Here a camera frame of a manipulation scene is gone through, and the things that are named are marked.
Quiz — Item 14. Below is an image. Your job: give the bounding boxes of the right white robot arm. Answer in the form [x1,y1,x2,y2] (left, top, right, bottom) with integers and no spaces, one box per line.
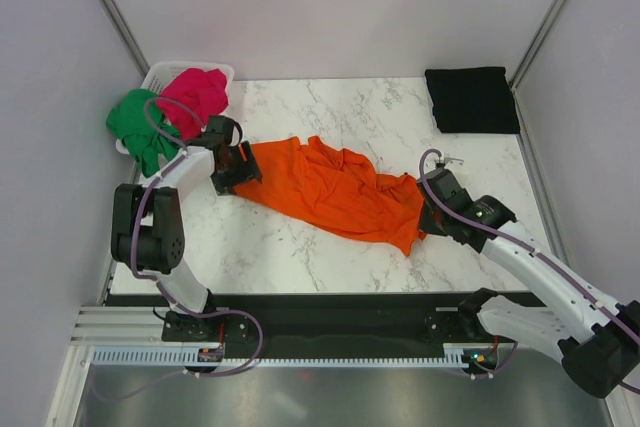
[418,166,639,398]

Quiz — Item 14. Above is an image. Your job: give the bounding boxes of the orange t shirt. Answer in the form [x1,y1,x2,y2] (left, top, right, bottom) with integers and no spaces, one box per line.
[235,136,426,256]

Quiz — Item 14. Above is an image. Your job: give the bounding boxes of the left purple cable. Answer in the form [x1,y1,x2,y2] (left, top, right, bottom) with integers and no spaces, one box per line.
[89,96,264,401]

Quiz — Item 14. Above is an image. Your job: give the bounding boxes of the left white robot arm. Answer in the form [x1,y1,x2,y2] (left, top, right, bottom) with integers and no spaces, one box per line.
[111,115,262,340]

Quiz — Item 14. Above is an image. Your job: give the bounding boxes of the red t shirt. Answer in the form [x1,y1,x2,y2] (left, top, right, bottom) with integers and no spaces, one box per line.
[156,68,229,140]

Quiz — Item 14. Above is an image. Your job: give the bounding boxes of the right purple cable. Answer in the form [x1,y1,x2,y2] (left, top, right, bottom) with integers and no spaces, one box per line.
[417,148,640,394]

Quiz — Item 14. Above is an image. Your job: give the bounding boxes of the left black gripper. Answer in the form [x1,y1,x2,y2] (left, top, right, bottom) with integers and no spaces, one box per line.
[210,142,261,197]

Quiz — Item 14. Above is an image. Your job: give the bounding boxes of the folded black t shirt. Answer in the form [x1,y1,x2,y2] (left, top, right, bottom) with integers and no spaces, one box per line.
[424,66,521,135]

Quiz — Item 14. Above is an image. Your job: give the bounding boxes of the purple cable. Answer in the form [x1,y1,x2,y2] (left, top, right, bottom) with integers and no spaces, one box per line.
[89,96,264,401]
[417,148,640,394]

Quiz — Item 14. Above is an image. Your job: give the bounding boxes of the white laundry basket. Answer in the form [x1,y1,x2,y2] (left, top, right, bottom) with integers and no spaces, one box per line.
[113,61,234,161]

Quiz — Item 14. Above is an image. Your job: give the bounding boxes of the white slotted cable duct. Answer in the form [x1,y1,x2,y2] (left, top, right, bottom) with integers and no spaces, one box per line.
[91,346,468,368]

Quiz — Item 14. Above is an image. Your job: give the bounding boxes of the green t shirt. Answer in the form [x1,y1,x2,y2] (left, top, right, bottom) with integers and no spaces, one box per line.
[106,89,178,177]

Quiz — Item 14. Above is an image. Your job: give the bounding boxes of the aluminium frame rail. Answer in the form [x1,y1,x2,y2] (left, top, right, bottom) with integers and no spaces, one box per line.
[69,304,169,346]

